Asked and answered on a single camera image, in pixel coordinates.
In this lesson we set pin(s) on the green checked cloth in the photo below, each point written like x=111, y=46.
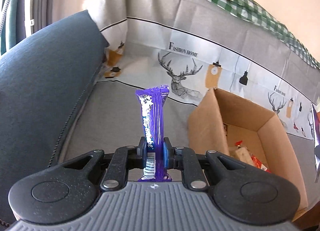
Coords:
x=240, y=6

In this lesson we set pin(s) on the dark green curtain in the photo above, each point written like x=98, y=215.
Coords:
x=11, y=16

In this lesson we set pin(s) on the dark blue sofa cushion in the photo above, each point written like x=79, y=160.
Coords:
x=42, y=83

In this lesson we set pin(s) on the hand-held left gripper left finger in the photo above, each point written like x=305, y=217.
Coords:
x=143, y=149

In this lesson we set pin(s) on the purple snack bar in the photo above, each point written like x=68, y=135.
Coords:
x=153, y=121

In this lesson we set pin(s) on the red snack packet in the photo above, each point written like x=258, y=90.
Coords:
x=260, y=164

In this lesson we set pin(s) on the brown cardboard box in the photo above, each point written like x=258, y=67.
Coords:
x=207, y=121

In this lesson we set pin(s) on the grey printed sofa cover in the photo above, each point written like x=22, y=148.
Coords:
x=155, y=6

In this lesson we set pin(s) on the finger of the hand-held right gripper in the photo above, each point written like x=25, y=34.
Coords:
x=317, y=158

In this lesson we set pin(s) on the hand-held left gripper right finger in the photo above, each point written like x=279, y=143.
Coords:
x=167, y=153

